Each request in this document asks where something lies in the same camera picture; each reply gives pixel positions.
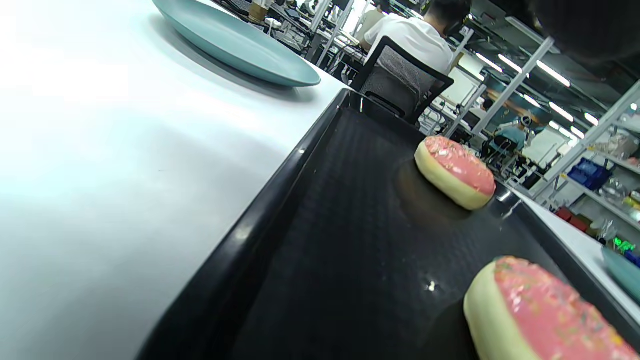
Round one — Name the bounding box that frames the person's left hand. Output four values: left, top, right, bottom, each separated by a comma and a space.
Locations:
530, 0, 640, 65

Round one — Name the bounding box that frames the pink frosted mini donut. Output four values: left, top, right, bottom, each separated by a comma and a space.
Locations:
463, 256, 640, 360
414, 135, 497, 211

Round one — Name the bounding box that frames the teal round plate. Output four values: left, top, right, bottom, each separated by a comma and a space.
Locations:
601, 245, 640, 303
151, 0, 322, 88

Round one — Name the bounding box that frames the black baking tray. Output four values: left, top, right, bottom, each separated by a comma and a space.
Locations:
135, 89, 640, 360

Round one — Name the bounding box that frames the blue storage bin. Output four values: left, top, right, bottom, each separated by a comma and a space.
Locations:
567, 157, 613, 192

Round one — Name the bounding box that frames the white metal storage shelf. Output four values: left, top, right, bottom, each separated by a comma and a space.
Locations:
530, 80, 640, 241

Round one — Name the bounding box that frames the black mesh office chair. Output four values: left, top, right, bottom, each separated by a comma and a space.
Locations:
350, 36, 456, 126

